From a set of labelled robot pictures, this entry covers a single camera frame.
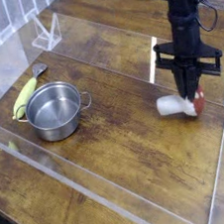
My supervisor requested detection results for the clear acrylic triangular stand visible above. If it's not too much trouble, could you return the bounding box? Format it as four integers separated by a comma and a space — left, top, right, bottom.
32, 14, 62, 52

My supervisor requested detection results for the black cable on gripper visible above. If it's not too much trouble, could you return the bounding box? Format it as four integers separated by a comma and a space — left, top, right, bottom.
192, 0, 221, 35

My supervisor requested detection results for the red and white plush mushroom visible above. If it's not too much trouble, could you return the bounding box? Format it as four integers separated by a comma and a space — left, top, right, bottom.
156, 85, 205, 117

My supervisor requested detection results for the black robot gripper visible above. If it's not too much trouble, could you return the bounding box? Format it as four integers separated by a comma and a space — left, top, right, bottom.
154, 12, 222, 100

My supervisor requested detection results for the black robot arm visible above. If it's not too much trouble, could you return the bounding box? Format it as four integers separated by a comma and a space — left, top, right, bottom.
154, 0, 222, 101

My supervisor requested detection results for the yellow handled metal spatula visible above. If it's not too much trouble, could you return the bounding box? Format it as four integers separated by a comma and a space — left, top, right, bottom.
13, 63, 48, 120

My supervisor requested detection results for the silver metal pot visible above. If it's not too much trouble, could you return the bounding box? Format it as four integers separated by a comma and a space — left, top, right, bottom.
16, 81, 92, 142

